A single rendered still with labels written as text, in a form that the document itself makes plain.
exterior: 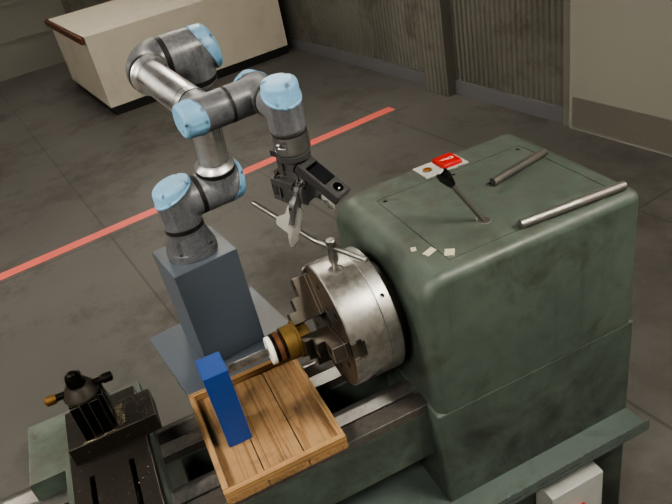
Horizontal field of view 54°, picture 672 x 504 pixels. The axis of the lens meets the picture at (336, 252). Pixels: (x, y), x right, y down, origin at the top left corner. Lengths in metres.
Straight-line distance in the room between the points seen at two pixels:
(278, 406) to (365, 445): 0.24
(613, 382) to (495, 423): 0.39
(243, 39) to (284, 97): 6.48
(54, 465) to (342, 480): 0.70
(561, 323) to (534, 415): 0.28
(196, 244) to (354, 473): 0.78
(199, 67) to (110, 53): 5.57
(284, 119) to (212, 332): 0.93
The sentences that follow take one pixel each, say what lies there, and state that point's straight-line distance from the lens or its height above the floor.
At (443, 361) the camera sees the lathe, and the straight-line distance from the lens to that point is 1.52.
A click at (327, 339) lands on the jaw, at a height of 1.11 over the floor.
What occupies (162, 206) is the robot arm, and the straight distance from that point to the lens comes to 1.89.
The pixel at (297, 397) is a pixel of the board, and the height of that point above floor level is 0.88.
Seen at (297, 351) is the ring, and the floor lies 1.08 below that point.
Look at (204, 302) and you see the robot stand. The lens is 1.98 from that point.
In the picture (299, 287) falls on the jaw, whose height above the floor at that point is 1.18.
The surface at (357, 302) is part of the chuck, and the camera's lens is 1.45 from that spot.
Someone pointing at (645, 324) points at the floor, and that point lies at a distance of 3.23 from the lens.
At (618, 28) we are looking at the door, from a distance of 4.57.
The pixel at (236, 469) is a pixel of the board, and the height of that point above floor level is 0.89.
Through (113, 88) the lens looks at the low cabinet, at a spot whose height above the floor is 0.28.
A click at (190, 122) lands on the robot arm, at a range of 1.32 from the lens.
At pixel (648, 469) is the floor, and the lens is 2.67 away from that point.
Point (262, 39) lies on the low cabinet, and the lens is 7.85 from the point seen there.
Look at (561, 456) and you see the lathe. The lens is 1.97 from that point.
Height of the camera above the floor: 2.07
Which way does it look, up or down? 32 degrees down
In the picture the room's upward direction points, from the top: 12 degrees counter-clockwise
